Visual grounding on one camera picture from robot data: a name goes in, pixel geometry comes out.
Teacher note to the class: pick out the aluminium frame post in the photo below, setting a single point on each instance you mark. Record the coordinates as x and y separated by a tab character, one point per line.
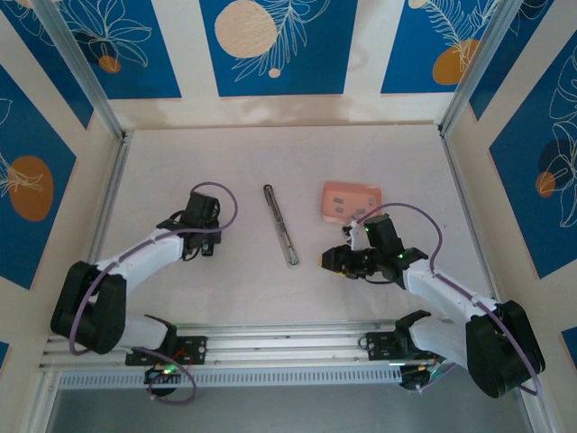
481	63
79	63

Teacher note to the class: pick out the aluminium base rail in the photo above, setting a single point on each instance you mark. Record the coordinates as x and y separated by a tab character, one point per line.
279	347

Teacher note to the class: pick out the grey and black stapler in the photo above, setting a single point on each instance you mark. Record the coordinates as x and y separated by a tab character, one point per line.
283	230

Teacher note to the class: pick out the black controller board green light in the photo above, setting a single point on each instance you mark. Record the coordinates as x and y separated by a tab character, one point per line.
158	375
412	381

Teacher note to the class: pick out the aluminium side rail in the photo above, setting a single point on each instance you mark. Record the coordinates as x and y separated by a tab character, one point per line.
473	225
108	203

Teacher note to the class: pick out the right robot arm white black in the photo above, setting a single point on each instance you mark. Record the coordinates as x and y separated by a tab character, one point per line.
446	288

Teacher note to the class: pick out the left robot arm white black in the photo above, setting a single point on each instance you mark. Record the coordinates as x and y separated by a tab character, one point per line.
144	250

